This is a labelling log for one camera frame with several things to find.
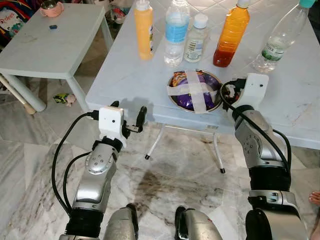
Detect white tape strip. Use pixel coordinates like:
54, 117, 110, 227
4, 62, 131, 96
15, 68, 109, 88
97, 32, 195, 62
185, 70, 208, 114
167, 82, 223, 98

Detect purple snack packet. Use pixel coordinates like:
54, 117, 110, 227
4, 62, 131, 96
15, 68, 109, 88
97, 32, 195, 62
170, 71, 221, 112

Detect large white plastic table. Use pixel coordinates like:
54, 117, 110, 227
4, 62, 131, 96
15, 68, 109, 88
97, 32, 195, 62
85, 0, 320, 175

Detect small colourful toy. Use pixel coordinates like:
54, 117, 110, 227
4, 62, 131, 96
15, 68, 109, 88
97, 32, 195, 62
53, 92, 77, 107

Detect amber drink bottle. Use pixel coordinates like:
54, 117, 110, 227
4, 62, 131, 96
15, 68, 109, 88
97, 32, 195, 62
212, 0, 251, 69

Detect small clear white-capped bottle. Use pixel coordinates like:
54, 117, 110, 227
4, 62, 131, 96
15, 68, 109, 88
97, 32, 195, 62
183, 13, 209, 64

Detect green label clear bottle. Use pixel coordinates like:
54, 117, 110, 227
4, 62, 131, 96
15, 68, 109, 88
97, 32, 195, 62
252, 0, 317, 75

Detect opaque orange juice bottle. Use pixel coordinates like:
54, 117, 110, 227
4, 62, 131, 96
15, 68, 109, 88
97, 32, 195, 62
133, 0, 155, 61

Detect blue label water bottle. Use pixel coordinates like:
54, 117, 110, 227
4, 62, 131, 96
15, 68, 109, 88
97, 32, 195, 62
163, 0, 191, 68

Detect small white plastic table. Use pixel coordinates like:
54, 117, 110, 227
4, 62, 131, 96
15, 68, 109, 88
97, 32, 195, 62
0, 2, 115, 113

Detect silver left robot leg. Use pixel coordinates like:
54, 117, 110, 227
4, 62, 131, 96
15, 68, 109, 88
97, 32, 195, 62
102, 202, 140, 240

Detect silver robot leg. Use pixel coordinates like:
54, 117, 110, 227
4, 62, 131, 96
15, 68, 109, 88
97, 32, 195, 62
102, 202, 140, 240
174, 206, 223, 240

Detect pink mug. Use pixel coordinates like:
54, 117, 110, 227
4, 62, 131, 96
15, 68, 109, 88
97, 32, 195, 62
40, 0, 65, 18

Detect silver right robot leg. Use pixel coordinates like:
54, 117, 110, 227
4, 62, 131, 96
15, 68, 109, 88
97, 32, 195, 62
174, 206, 223, 240

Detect person bare foot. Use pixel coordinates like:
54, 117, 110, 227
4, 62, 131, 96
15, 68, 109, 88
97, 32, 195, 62
308, 191, 320, 206

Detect colourful backpack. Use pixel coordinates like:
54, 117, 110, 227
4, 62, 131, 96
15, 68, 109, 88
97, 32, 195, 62
0, 0, 43, 48

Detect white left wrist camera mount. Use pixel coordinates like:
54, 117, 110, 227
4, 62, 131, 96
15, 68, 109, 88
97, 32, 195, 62
98, 105, 125, 142

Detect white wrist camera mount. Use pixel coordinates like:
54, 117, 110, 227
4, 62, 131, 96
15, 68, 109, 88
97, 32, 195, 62
98, 105, 125, 142
241, 73, 270, 110

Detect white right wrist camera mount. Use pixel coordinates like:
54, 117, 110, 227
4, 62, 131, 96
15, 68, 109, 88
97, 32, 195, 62
241, 73, 270, 110

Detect short black left arm cable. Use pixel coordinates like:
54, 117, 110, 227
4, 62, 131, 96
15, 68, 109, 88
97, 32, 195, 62
62, 151, 93, 211

